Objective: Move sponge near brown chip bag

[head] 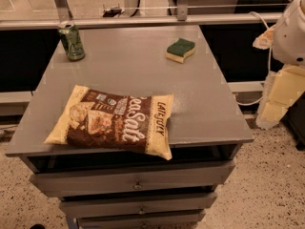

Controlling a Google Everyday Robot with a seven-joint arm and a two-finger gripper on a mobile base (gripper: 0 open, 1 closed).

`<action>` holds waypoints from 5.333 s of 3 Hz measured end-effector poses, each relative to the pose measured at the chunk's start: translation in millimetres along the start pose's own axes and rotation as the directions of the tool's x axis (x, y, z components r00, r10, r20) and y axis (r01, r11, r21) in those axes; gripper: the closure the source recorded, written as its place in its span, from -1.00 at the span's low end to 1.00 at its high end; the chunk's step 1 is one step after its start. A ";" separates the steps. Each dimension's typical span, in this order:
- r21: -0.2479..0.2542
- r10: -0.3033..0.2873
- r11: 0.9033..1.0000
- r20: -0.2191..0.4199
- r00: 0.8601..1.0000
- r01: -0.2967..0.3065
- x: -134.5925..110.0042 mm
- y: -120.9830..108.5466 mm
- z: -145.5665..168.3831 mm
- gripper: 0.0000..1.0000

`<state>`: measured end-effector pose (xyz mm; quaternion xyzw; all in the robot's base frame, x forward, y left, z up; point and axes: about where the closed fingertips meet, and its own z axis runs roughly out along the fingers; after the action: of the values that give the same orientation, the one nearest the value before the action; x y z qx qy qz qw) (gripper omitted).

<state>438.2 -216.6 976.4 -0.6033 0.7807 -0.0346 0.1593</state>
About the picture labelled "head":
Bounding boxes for grey drawer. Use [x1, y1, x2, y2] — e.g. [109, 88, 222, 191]
[30, 160, 235, 198]
[78, 210, 205, 229]
[60, 192, 216, 218]

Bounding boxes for middle grey drawer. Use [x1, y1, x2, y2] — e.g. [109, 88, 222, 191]
[60, 192, 216, 218]

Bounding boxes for small black bracket on rail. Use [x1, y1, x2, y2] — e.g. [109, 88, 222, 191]
[103, 5, 124, 18]

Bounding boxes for green soda can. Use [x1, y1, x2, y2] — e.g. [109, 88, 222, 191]
[58, 21, 85, 61]

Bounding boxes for grey metal railing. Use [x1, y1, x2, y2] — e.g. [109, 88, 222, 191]
[0, 0, 293, 31]

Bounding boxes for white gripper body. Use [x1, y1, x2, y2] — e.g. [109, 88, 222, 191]
[268, 64, 305, 108]

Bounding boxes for green and yellow sponge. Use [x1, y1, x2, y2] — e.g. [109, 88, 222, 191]
[166, 38, 195, 64]

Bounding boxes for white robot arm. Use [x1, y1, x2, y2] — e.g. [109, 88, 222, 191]
[253, 0, 305, 130]

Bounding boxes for bottom grey drawer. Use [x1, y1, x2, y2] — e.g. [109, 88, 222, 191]
[78, 210, 205, 229]

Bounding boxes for top grey drawer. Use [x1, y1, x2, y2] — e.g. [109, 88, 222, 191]
[30, 160, 235, 198]

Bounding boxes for grey drawer cabinet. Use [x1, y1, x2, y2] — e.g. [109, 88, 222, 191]
[7, 26, 252, 229]

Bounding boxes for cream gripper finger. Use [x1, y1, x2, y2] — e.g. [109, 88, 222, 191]
[255, 101, 288, 130]
[253, 25, 275, 50]

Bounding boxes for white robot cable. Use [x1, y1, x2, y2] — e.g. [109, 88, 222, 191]
[235, 10, 275, 107]

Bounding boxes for brown sea salt chip bag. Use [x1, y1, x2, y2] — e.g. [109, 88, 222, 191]
[45, 85, 173, 160]

